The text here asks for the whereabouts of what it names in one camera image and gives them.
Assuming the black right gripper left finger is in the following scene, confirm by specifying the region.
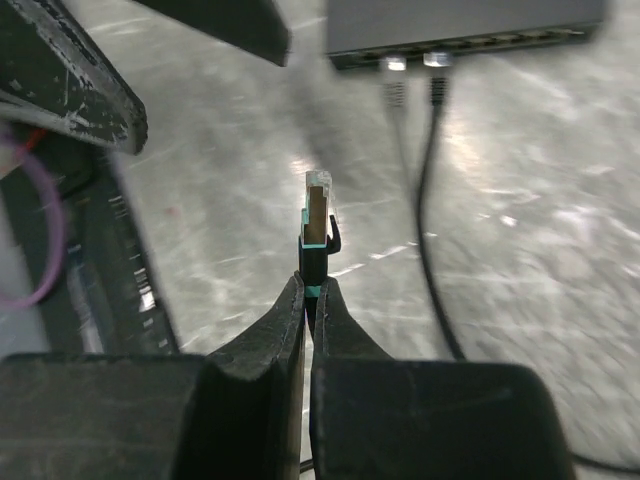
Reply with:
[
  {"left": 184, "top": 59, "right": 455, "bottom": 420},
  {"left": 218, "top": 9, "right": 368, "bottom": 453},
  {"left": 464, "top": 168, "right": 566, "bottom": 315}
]
[{"left": 1, "top": 276, "right": 305, "bottom": 479}]

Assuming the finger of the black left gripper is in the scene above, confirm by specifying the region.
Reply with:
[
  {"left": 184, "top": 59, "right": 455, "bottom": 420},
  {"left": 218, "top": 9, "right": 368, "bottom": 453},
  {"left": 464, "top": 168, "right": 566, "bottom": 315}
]
[
  {"left": 139, "top": 0, "right": 291, "bottom": 67},
  {"left": 1, "top": 1, "right": 148, "bottom": 155}
]

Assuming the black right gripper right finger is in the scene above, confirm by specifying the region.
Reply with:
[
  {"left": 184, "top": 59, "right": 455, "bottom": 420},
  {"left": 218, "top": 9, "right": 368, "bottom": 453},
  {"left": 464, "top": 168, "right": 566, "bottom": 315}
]
[{"left": 310, "top": 278, "right": 575, "bottom": 480}]

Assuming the black network switch box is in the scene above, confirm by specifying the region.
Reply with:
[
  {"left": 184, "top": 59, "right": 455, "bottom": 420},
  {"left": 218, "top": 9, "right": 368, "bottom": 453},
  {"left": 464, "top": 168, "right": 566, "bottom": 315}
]
[{"left": 325, "top": 0, "right": 608, "bottom": 70}]

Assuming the grey ethernet cable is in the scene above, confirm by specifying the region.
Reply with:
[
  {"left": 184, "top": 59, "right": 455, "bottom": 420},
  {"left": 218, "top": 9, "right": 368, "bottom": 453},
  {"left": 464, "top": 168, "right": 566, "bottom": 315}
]
[{"left": 377, "top": 53, "right": 426, "bottom": 191}]

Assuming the black ethernet cable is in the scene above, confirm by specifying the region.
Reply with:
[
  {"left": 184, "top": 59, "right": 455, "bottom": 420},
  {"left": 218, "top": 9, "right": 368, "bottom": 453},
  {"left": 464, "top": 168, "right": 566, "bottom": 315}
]
[
  {"left": 412, "top": 49, "right": 640, "bottom": 471},
  {"left": 297, "top": 169, "right": 345, "bottom": 321}
]

